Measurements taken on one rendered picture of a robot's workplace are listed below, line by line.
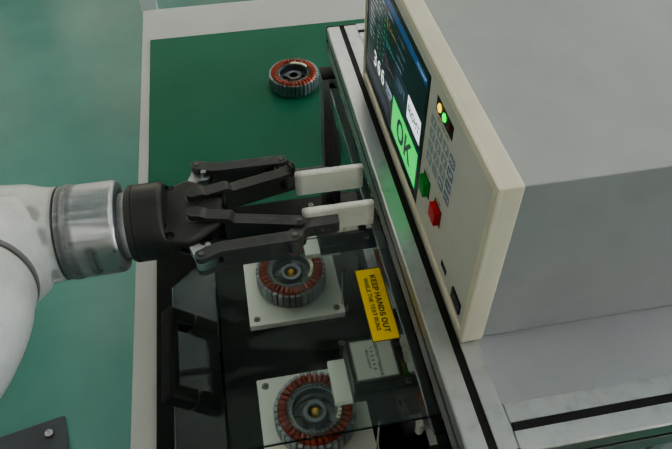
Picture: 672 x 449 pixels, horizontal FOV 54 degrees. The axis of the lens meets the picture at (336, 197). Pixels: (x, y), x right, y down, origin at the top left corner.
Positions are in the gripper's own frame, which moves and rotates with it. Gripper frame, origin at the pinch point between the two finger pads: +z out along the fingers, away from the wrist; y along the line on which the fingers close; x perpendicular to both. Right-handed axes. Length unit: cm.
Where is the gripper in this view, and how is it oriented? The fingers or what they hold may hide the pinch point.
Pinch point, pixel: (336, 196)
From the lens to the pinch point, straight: 66.6
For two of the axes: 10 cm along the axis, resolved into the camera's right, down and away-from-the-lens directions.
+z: 9.8, -1.3, 1.2
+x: 0.0, -7.0, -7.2
